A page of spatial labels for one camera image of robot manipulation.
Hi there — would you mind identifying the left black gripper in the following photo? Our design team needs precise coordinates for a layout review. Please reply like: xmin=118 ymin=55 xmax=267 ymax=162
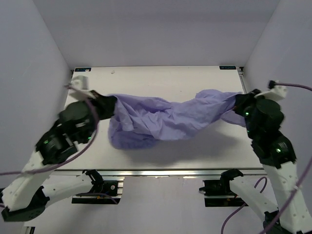
xmin=80 ymin=89 xmax=117 ymax=143

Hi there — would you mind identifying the purple jacket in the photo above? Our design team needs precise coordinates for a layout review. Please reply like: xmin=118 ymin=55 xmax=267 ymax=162
xmin=108 ymin=89 xmax=245 ymax=150

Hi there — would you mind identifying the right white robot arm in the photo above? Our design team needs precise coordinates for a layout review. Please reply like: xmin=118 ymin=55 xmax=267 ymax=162
xmin=220 ymin=80 xmax=312 ymax=234

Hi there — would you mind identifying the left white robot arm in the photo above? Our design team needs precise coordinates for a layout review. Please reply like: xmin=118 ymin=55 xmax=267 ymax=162
xmin=0 ymin=83 xmax=117 ymax=222

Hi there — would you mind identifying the left blue table label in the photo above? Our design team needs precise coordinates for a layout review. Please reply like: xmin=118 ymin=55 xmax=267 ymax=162
xmin=74 ymin=67 xmax=92 ymax=72

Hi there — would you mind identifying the blue table label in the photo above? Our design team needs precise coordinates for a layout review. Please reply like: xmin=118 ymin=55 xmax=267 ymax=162
xmin=74 ymin=67 xmax=92 ymax=72
xmin=219 ymin=65 xmax=236 ymax=70

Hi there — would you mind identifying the right blue table label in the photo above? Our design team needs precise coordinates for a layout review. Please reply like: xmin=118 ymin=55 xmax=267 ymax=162
xmin=219 ymin=65 xmax=236 ymax=70

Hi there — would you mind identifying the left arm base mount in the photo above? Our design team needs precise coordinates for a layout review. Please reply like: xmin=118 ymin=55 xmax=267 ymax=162
xmin=71 ymin=170 xmax=123 ymax=205

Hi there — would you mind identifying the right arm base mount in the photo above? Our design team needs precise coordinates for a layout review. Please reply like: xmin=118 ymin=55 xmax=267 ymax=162
xmin=199 ymin=169 xmax=244 ymax=207

